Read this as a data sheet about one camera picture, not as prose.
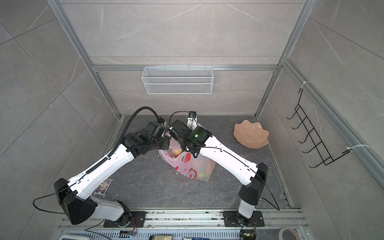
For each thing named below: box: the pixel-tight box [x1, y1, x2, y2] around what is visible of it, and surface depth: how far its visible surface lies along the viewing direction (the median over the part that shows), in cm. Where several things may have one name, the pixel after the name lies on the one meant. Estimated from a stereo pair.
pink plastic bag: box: [158, 131, 215, 182], surface depth 80 cm
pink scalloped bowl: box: [233, 119, 270, 149], surface depth 109 cm
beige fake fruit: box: [172, 148, 183, 156], surface depth 95 cm
